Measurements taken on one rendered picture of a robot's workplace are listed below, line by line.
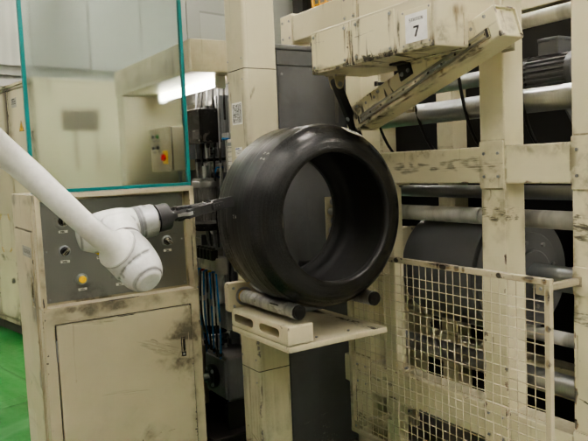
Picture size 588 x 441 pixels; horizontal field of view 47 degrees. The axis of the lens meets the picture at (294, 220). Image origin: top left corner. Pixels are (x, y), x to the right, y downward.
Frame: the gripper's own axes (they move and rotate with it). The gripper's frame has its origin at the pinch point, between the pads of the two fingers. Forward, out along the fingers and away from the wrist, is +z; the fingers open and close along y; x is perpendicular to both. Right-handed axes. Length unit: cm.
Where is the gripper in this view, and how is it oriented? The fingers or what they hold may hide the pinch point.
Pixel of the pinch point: (221, 203)
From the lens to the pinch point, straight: 192.1
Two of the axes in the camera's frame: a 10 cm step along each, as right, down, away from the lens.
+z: 8.3, -2.2, 5.1
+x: 1.6, 9.7, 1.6
